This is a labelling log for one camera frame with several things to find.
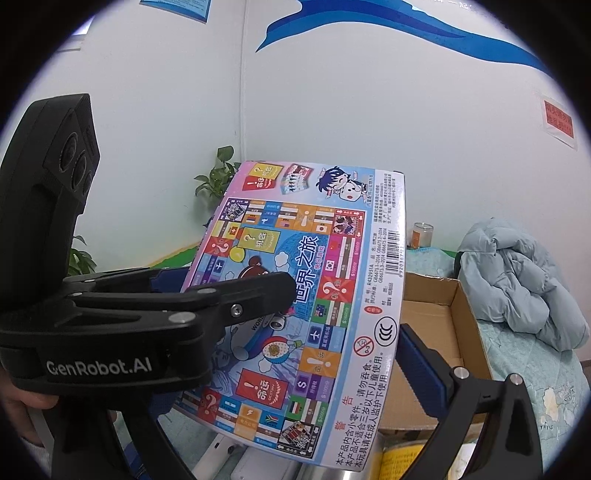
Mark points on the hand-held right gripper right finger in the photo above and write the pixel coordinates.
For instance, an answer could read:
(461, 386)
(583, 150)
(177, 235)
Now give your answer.
(420, 369)

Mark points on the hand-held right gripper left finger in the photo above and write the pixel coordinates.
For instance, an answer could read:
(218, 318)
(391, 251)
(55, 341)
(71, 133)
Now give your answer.
(138, 445)

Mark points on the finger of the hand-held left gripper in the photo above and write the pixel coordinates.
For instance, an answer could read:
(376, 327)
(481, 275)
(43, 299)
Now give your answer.
(115, 282)
(249, 295)

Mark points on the brown cardboard box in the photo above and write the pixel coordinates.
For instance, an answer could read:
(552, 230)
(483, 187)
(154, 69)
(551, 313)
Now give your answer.
(429, 300)

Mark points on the bottle with yellow label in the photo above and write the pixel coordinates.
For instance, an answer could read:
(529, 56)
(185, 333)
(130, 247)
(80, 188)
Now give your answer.
(411, 464)

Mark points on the person's left forearm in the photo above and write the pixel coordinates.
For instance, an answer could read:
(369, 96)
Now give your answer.
(37, 443)

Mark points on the person's left hand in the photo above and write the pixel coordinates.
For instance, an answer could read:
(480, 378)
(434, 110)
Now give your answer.
(18, 401)

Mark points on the green mat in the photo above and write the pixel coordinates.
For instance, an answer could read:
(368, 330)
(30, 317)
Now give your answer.
(168, 262)

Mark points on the green potted plant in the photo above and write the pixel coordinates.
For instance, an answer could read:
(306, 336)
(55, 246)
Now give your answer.
(217, 180)

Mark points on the crumpled light blue blanket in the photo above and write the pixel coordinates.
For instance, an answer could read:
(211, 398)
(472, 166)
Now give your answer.
(508, 277)

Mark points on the white flat device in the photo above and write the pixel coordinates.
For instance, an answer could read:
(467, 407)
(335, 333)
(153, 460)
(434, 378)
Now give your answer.
(268, 467)

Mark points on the glass jar with orange label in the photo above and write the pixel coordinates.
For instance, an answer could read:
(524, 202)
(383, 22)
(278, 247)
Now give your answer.
(422, 236)

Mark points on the blue wall poster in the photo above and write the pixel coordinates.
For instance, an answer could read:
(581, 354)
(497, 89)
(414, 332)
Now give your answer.
(178, 9)

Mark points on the blue wall decal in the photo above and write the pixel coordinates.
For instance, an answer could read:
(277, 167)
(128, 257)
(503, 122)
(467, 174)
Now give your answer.
(323, 23)

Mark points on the red wall notice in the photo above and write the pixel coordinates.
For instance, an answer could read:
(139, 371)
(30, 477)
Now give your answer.
(558, 121)

